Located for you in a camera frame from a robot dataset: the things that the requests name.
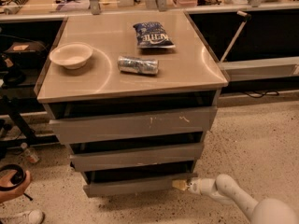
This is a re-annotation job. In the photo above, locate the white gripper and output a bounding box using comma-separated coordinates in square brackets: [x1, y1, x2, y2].
[172, 178, 217, 198]

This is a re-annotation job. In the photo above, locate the grey bottom drawer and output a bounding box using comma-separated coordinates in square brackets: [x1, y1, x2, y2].
[83, 161, 197, 198]

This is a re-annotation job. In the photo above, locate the grey drawer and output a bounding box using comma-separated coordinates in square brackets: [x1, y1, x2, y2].
[83, 161, 197, 198]
[50, 106, 217, 145]
[70, 143, 204, 172]

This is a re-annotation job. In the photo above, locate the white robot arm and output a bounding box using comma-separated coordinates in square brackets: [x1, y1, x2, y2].
[172, 175, 299, 224]

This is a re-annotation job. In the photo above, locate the grey drawer cabinet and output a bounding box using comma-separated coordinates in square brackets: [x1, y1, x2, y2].
[34, 10, 230, 185]

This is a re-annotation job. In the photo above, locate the grey middle drawer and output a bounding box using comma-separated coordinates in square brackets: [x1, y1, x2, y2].
[70, 143, 204, 172]

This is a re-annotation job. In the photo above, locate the grey top drawer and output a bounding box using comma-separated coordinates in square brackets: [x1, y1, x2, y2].
[50, 106, 217, 145]

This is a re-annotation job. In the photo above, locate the person's hand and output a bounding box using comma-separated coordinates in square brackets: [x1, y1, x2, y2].
[0, 170, 34, 203]

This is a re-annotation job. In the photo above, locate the silver crushed can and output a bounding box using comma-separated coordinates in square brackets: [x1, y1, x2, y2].
[118, 56, 159, 76]

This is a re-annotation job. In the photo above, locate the white sneaker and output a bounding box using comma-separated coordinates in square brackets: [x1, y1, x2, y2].
[0, 210, 45, 224]

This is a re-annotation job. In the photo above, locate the blue chip bag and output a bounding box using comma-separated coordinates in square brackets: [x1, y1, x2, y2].
[133, 21, 175, 49]

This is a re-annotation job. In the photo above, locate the plastic water bottle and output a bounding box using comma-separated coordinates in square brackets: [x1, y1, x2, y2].
[21, 143, 39, 163]

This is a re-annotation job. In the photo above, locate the white bowl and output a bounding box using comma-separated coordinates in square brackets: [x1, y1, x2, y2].
[50, 42, 93, 69]

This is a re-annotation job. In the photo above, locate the white stick with black tip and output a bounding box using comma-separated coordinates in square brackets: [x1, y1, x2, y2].
[220, 10, 251, 63]

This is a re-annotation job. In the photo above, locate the black bag under bench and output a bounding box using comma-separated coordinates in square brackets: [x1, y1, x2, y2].
[4, 41, 47, 69]

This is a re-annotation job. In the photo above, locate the black cable on floor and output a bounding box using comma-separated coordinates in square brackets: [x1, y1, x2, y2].
[242, 90, 280, 99]

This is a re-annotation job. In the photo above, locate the black controller ring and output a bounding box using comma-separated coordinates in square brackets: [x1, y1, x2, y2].
[0, 163, 34, 202]

